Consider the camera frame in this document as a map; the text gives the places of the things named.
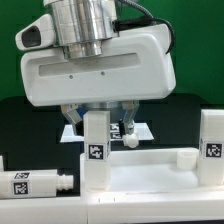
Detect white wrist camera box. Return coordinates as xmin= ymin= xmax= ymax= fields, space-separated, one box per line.
xmin=15 ymin=14 xmax=56 ymax=51

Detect black cables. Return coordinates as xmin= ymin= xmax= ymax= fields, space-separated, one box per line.
xmin=113 ymin=17 xmax=176 ymax=54

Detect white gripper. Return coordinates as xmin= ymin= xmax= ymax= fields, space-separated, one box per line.
xmin=21 ymin=24 xmax=176 ymax=136

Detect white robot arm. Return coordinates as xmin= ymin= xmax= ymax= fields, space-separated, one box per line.
xmin=15 ymin=0 xmax=176 ymax=135

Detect white L-shaped obstacle wall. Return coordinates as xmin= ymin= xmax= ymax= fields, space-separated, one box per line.
xmin=0 ymin=190 xmax=224 ymax=224

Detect white marker sheet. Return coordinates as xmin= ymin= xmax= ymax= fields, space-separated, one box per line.
xmin=60 ymin=123 xmax=154 ymax=143

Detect white desk top tray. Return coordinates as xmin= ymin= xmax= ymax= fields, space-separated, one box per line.
xmin=80 ymin=148 xmax=224 ymax=197

